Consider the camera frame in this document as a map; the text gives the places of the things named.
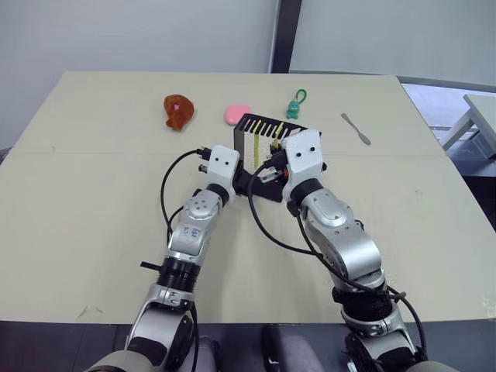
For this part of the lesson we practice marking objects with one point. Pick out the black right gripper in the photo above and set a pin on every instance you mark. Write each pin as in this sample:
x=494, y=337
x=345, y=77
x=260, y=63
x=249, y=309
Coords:
x=280, y=169

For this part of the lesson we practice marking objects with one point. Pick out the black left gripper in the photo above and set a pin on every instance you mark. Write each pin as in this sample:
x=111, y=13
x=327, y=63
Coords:
x=203, y=168

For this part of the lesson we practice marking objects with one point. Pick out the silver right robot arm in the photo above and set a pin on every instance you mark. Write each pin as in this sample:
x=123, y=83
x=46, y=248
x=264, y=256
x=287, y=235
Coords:
x=341, y=232

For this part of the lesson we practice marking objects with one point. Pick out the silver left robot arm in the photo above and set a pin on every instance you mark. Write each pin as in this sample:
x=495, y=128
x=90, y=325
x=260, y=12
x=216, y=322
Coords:
x=193, y=228

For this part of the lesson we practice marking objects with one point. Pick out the yellow watch body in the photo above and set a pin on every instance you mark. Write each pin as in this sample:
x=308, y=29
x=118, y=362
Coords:
x=274, y=146

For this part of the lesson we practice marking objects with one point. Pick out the black slotted watch stand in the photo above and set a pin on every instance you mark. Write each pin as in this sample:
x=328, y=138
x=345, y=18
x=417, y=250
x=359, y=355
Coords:
x=245, y=139

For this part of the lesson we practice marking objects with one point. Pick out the brown chicken leg toy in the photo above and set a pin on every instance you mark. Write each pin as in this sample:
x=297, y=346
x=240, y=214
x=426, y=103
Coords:
x=177, y=111

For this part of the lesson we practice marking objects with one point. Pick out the pink soap bar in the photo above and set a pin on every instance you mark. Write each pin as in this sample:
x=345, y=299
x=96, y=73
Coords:
x=236, y=114

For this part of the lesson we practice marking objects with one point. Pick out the grey metal spatula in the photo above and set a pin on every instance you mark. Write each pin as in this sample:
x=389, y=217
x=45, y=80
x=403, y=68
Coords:
x=356, y=129

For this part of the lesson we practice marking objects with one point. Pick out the dark rounded shape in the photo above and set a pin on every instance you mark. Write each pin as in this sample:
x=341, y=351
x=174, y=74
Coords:
x=290, y=348
x=209, y=354

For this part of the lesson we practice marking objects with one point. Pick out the white side table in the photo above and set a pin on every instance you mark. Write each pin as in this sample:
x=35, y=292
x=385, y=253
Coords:
x=470, y=124

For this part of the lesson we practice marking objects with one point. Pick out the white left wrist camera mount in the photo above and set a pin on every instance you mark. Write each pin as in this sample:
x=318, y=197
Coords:
x=221, y=164

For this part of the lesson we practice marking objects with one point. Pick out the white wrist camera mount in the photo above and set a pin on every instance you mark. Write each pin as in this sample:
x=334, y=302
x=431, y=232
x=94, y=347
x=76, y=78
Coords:
x=304, y=153
x=221, y=164

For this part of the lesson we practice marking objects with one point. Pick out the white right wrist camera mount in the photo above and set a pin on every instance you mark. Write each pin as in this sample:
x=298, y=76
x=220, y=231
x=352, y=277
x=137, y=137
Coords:
x=304, y=153

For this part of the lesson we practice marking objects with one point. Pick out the dark wall pillar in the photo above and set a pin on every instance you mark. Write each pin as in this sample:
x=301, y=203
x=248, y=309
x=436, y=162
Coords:
x=284, y=36

